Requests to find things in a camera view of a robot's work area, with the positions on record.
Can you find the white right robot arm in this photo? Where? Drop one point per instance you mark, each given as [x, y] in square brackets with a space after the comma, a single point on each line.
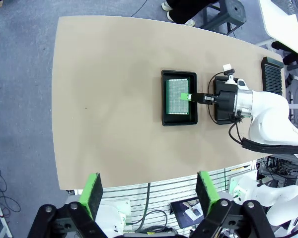
[268, 111]

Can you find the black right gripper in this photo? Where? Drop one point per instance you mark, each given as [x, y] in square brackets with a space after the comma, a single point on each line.
[226, 102]

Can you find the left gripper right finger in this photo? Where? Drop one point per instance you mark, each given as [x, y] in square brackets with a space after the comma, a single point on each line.
[206, 191]

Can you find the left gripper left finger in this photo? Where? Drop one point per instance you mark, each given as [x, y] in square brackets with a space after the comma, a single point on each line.
[92, 193]

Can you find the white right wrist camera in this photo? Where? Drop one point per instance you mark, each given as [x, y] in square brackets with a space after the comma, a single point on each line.
[229, 78]

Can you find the black slotted board rack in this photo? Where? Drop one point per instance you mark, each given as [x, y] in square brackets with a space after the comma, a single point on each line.
[272, 77]

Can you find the black ESD tray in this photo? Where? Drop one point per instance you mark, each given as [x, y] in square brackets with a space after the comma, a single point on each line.
[222, 120]
[193, 114]

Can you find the black tablet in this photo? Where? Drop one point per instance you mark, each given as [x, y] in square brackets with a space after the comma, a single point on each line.
[188, 213]

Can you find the green glass plate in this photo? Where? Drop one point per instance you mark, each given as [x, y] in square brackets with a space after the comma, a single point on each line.
[176, 104]

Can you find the white side table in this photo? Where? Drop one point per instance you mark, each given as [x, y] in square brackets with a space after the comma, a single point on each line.
[280, 27]

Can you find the grey mesh basket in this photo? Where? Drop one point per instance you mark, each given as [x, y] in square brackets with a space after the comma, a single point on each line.
[286, 6]

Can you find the grey stool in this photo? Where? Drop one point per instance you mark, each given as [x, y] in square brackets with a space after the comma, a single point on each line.
[234, 12]

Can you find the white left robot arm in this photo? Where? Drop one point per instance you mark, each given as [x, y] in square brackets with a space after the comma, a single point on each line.
[283, 196]

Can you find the person in beige shirt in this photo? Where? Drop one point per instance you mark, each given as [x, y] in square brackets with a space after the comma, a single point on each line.
[183, 10]

